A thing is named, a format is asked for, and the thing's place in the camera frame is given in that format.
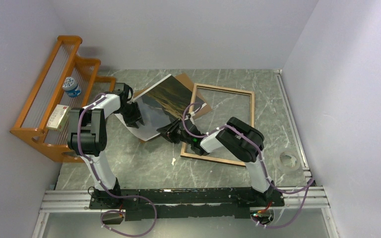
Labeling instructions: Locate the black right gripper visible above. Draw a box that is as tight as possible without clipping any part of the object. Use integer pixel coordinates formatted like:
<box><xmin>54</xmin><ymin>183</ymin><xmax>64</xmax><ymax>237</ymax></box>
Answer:
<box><xmin>157</xmin><ymin>118</ymin><xmax>193</xmax><ymax>146</ymax></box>

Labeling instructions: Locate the orange wooden rack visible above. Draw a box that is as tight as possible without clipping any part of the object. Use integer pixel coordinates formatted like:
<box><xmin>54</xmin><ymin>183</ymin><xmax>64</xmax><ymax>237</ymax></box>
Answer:
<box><xmin>10</xmin><ymin>35</ymin><xmax>116</xmax><ymax>163</ymax></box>

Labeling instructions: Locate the wooden picture frame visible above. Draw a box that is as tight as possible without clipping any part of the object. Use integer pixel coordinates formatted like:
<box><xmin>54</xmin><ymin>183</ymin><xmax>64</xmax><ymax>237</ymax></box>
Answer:
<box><xmin>180</xmin><ymin>83</ymin><xmax>255</xmax><ymax>168</ymax></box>

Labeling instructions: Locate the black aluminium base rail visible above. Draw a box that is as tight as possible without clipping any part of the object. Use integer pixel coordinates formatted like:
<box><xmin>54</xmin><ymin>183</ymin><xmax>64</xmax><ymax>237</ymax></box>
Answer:
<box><xmin>39</xmin><ymin>186</ymin><xmax>330</xmax><ymax>221</ymax></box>

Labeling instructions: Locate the blue white round tub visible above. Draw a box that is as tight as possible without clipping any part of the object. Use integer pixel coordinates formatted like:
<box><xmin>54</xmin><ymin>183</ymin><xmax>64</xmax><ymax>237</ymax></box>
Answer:
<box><xmin>62</xmin><ymin>77</ymin><xmax>82</xmax><ymax>98</ymax></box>

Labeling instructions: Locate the clear tape roll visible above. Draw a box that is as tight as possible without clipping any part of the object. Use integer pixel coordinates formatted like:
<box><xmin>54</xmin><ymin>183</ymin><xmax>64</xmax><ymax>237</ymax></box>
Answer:
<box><xmin>273</xmin><ymin>150</ymin><xmax>301</xmax><ymax>174</ymax></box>

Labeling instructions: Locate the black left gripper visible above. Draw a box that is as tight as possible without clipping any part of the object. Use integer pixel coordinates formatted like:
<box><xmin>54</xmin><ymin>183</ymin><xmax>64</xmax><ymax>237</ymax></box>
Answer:
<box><xmin>117</xmin><ymin>101</ymin><xmax>144</xmax><ymax>129</ymax></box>

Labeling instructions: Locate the landscape photo print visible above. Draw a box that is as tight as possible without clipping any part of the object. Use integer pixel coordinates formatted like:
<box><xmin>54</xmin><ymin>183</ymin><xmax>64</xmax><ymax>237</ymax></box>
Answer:
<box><xmin>114</xmin><ymin>74</ymin><xmax>207</xmax><ymax>142</ymax></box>

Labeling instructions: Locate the white red small box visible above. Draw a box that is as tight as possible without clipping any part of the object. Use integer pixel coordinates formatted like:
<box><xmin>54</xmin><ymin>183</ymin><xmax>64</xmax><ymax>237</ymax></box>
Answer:
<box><xmin>46</xmin><ymin>104</ymin><xmax>71</xmax><ymax>131</ymax></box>

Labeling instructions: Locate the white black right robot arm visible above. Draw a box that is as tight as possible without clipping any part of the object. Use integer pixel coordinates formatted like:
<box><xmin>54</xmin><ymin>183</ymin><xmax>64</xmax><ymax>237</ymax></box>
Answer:
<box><xmin>156</xmin><ymin>117</ymin><xmax>282</xmax><ymax>206</ymax></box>

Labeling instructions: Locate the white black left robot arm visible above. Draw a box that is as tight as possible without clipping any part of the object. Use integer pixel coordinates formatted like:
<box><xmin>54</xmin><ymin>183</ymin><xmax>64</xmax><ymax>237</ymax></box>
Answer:
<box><xmin>67</xmin><ymin>83</ymin><xmax>144</xmax><ymax>208</ymax></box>

